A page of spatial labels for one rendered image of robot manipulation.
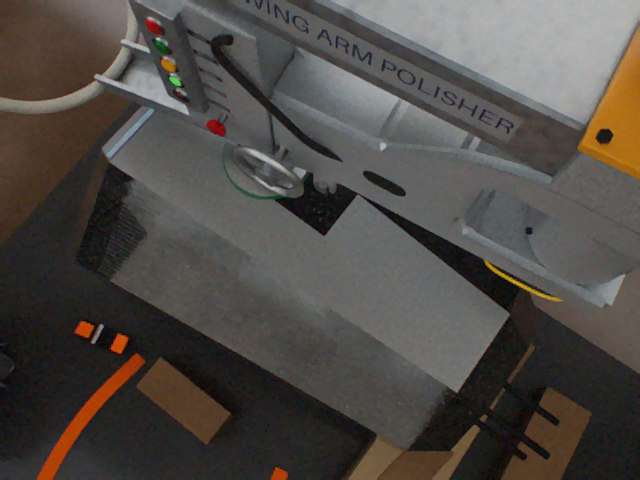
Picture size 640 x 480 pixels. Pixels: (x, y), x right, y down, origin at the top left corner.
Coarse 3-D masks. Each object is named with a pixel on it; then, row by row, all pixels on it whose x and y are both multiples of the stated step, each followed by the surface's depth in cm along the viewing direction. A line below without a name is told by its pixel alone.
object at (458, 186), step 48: (288, 96) 105; (336, 96) 104; (384, 96) 104; (288, 144) 119; (336, 144) 108; (384, 144) 102; (432, 144) 95; (480, 144) 90; (384, 192) 116; (432, 192) 106; (480, 192) 114; (528, 192) 90; (480, 240) 115; (528, 240) 114; (624, 240) 88; (576, 288) 113
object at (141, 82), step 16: (128, 48) 160; (144, 48) 157; (128, 64) 162; (144, 64) 161; (96, 80) 157; (112, 80) 155; (128, 80) 160; (144, 80) 159; (160, 80) 157; (128, 96) 156; (144, 96) 150; (160, 96) 155; (176, 112) 148; (240, 144) 145; (288, 160) 138
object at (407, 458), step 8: (400, 456) 197; (408, 456) 197; (416, 456) 197; (424, 456) 197; (432, 456) 197; (440, 456) 197; (448, 456) 197; (392, 464) 196; (400, 464) 196; (408, 464) 196; (416, 464) 196; (424, 464) 196; (432, 464) 196; (440, 464) 196; (384, 472) 195; (392, 472) 195; (400, 472) 195; (408, 472) 195; (416, 472) 195; (424, 472) 195; (432, 472) 195
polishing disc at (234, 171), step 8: (232, 144) 160; (224, 152) 160; (232, 152) 160; (224, 160) 159; (232, 160) 159; (232, 168) 158; (240, 168) 158; (256, 168) 159; (296, 168) 159; (232, 176) 158; (240, 176) 158; (248, 176) 158; (304, 176) 159; (240, 184) 157; (248, 184) 157; (256, 184) 157; (280, 184) 158; (288, 184) 158; (256, 192) 157; (264, 192) 157; (272, 192) 157
